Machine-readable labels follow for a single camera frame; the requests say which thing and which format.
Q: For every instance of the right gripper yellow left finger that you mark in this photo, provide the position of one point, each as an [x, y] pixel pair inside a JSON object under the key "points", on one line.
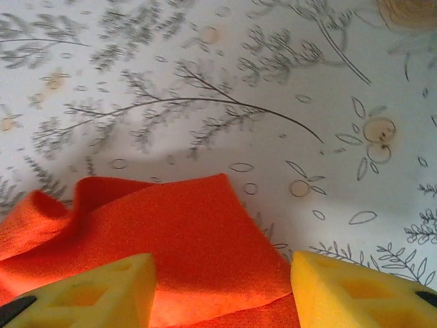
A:
{"points": [[88, 300]]}

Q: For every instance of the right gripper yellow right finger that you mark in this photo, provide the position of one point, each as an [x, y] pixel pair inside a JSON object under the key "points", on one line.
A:
{"points": [[351, 297]]}

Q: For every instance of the orange t-shirt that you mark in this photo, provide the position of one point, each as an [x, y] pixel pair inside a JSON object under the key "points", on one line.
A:
{"points": [[191, 232]]}

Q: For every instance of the floral table mat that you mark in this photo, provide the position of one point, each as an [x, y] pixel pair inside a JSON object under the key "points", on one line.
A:
{"points": [[239, 68]]}

